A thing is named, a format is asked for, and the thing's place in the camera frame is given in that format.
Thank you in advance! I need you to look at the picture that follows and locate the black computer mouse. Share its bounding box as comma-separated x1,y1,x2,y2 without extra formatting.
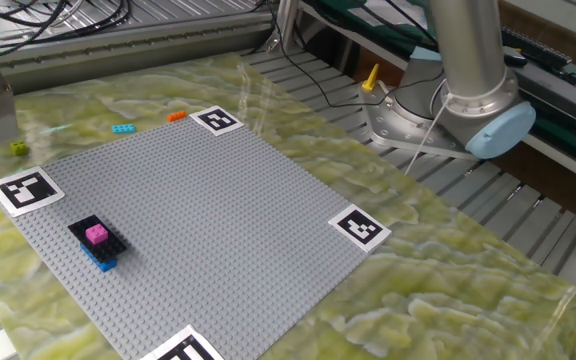
502,48,529,69

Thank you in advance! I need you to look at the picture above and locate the magenta Lego brick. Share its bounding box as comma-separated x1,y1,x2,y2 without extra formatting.
85,223,110,246

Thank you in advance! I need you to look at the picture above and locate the white paper sheet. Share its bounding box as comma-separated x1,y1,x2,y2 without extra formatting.
352,0,429,29

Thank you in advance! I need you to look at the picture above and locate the black Lego plate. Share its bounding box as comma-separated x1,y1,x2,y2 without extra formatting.
67,214,129,265

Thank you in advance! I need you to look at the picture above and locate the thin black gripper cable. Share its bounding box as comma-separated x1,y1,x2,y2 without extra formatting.
266,0,447,109

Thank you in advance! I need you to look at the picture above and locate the black keyboard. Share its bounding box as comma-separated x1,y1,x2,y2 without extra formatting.
500,24,574,71

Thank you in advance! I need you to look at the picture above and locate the aluminium frame post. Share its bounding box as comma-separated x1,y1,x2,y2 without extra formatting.
262,0,303,54

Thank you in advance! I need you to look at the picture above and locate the yellow plastic cone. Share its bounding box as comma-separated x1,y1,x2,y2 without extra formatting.
361,63,381,92

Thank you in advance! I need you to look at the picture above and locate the black cable bundle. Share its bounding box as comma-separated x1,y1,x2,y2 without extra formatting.
0,0,133,54

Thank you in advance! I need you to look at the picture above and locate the long aluminium rail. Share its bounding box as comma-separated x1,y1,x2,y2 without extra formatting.
0,9,279,96

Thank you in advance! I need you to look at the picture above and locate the thin white cable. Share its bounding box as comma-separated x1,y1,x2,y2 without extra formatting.
404,92,452,176

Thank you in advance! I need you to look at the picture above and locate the silver robot mounting plate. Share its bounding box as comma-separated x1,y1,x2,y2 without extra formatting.
359,82,479,161

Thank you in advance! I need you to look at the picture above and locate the blue Lego brick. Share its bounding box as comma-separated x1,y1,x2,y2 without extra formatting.
79,243,119,274

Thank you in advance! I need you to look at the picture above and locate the grey Lego baseplate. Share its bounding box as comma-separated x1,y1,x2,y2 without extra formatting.
10,114,373,360

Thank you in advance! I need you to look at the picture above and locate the black white fiducial marker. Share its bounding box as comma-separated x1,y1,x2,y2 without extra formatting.
189,105,245,137
327,203,393,254
0,165,66,219
139,323,225,360

